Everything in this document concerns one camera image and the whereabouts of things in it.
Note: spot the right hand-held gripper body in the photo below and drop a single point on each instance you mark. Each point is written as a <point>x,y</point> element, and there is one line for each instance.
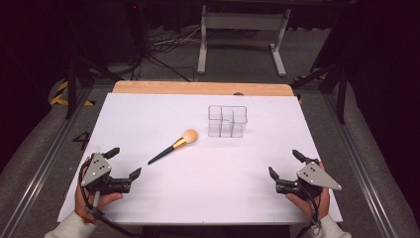
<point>313,177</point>

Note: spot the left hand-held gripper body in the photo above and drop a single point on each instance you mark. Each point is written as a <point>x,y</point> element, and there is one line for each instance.
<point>95,172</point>

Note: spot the clear plastic organizer box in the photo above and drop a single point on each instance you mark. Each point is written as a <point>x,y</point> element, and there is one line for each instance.
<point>228,125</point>

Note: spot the person's right hand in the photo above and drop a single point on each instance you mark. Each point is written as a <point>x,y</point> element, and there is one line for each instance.
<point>302,203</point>

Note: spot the person's left hand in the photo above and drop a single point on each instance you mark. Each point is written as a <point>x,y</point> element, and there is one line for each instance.
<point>107,199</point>

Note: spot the white board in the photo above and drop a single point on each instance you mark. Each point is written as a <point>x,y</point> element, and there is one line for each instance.
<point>204,185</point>

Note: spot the wooden table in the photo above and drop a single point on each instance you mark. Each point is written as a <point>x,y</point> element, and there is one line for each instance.
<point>198,88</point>

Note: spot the black equipment tower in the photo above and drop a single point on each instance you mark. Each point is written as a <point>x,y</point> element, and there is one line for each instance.
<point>135,26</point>

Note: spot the aluminium floor rail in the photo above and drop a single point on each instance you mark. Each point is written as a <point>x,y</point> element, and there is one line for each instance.
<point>39,172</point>
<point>360,172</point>

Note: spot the white metal stand frame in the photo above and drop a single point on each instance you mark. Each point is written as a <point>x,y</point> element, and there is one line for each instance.
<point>244,21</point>

